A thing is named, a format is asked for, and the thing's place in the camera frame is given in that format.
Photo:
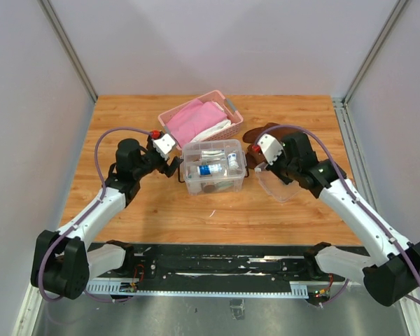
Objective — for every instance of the brown towel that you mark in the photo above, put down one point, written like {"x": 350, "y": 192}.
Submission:
{"x": 253, "y": 155}

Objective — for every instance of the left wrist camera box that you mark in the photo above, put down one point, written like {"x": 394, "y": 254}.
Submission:
{"x": 164, "y": 145}

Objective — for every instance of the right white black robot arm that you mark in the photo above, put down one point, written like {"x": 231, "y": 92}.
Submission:
{"x": 390, "y": 270}

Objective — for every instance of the white blue pill bottle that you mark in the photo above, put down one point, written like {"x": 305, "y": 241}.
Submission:
{"x": 216, "y": 169}

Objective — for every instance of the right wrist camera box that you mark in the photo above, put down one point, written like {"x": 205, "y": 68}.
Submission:
{"x": 270, "y": 147}

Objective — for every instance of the clear plastic medicine box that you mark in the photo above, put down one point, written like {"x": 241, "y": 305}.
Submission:
{"x": 222, "y": 185}

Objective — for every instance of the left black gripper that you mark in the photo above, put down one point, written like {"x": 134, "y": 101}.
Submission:
{"x": 166, "y": 169}

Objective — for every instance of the brown glass bottle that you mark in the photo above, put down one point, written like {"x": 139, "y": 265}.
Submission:
{"x": 208, "y": 187}

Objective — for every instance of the white swab packets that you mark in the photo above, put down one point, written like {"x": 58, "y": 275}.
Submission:
{"x": 212, "y": 155}

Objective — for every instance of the clear divided tray insert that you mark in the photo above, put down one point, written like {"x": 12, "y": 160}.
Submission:
{"x": 191, "y": 157}

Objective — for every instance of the pink plastic basket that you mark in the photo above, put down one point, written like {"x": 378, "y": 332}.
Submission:
{"x": 232, "y": 113}

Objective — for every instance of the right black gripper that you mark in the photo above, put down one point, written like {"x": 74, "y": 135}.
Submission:
{"x": 273, "y": 167}

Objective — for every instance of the clear box lid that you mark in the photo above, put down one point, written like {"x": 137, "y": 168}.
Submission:
{"x": 275, "y": 187}

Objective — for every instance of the pink folded cloth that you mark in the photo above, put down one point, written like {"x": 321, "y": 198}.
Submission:
{"x": 194, "y": 118}

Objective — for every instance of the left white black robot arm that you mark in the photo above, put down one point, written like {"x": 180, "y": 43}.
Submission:
{"x": 63, "y": 263}

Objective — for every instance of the white folded cloth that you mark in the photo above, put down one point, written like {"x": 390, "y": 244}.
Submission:
{"x": 224, "y": 124}

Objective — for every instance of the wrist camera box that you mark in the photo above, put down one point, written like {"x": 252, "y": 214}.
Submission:
{"x": 270, "y": 147}
{"x": 164, "y": 145}

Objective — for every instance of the white medicine bottle green label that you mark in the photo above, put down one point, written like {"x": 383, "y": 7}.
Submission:
{"x": 194, "y": 183}

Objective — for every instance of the small bandage roll packet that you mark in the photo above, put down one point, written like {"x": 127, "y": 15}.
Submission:
{"x": 232, "y": 161}

